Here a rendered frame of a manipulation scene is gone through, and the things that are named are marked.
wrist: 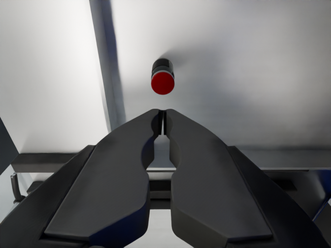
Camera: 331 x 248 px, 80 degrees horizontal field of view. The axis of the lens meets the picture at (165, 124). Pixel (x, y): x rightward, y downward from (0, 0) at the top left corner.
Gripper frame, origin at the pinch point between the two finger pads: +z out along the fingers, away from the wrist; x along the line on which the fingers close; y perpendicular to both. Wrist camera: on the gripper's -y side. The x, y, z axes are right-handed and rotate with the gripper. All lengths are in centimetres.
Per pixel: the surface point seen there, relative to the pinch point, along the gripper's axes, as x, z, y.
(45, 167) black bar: -15.6, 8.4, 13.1
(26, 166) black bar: -18.0, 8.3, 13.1
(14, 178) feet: -110, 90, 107
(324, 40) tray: 15.8, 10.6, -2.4
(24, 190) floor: -116, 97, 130
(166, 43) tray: 0.2, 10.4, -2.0
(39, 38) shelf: -12.3, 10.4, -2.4
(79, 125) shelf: -10.7, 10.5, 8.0
